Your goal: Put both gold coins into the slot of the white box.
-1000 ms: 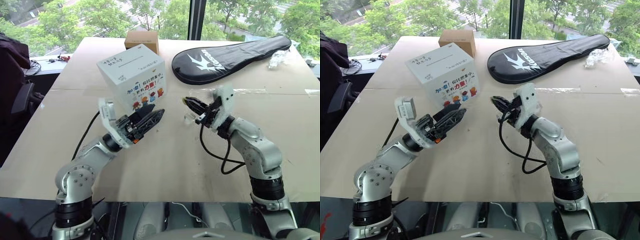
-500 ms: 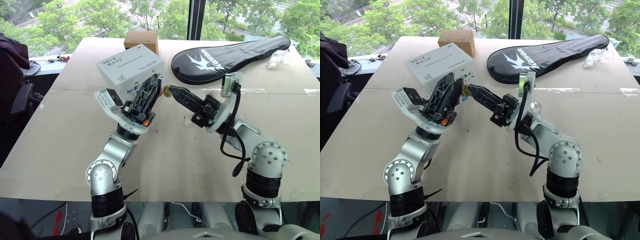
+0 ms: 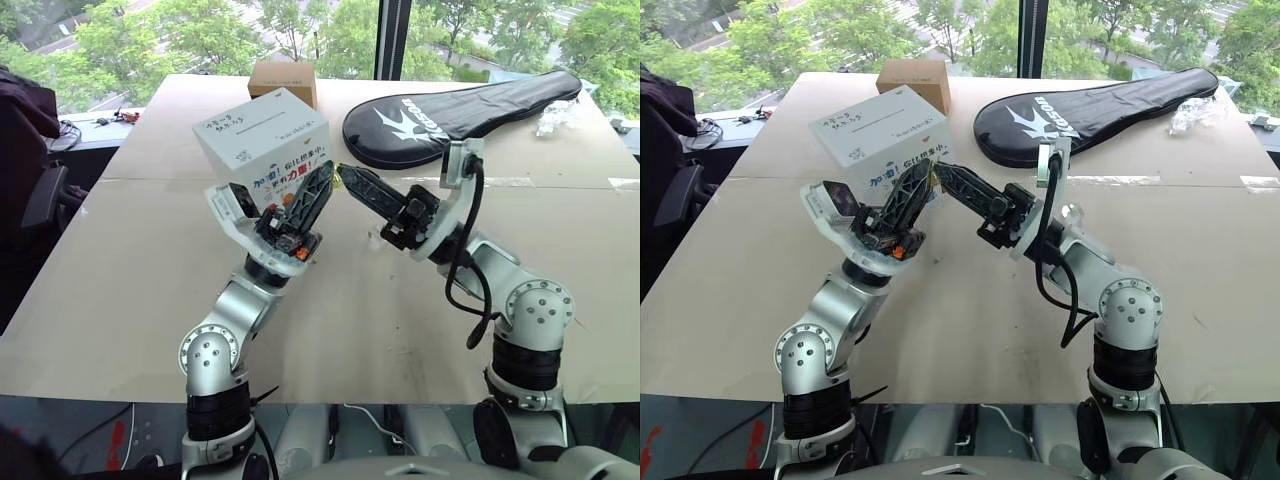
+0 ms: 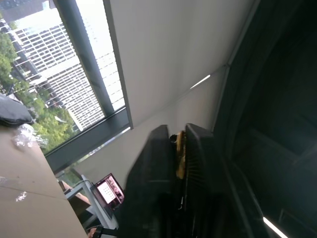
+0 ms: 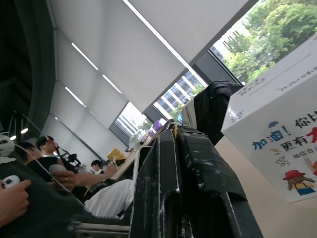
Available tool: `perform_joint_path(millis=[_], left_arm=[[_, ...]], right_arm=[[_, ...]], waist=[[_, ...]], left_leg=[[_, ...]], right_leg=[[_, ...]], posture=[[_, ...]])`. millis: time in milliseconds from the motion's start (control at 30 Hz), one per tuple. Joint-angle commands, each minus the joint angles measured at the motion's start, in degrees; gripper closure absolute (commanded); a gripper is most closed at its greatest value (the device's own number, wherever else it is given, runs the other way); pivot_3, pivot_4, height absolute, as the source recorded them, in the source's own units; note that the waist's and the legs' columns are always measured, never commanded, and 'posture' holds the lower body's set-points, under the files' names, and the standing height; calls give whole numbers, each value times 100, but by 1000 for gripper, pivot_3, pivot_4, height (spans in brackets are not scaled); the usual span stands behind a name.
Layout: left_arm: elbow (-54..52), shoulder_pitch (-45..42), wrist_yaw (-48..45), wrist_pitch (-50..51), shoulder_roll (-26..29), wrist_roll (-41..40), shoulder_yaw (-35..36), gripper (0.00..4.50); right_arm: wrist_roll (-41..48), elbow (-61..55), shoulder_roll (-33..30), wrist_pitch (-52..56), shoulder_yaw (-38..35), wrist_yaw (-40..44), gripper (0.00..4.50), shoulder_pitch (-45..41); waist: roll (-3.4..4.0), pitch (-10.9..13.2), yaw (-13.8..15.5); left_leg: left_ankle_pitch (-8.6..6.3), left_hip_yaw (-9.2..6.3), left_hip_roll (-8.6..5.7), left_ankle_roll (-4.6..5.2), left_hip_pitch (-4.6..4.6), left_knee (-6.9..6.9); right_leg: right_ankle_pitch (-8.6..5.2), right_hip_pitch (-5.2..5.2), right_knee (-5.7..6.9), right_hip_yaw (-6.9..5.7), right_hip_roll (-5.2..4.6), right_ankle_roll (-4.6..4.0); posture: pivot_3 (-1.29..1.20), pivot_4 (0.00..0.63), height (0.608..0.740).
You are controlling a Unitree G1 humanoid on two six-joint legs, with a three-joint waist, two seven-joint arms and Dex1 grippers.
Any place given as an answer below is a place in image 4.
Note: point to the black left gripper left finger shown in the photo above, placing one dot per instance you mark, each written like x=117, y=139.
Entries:
x=148, y=188

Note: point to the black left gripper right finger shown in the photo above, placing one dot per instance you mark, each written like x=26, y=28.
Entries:
x=208, y=188

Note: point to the gold coin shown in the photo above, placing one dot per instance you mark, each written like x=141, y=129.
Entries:
x=180, y=158

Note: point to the brown cardboard box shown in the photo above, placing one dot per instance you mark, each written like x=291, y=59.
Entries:
x=27, y=193

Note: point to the laptop with lit screen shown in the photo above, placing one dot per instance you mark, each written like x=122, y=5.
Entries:
x=109, y=192

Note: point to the white linear ceiling light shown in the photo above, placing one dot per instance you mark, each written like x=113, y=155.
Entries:
x=275, y=226
x=200, y=81

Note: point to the small clear plastic scrap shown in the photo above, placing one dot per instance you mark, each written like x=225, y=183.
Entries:
x=21, y=196

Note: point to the clear crumpled plastic wrap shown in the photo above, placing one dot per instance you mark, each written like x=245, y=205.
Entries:
x=26, y=136

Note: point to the white high-rise building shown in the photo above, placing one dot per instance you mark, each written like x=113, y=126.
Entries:
x=59, y=64

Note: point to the black bag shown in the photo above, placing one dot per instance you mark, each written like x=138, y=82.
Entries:
x=12, y=111

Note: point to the dark grey window frame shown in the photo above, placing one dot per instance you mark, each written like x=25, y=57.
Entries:
x=84, y=57

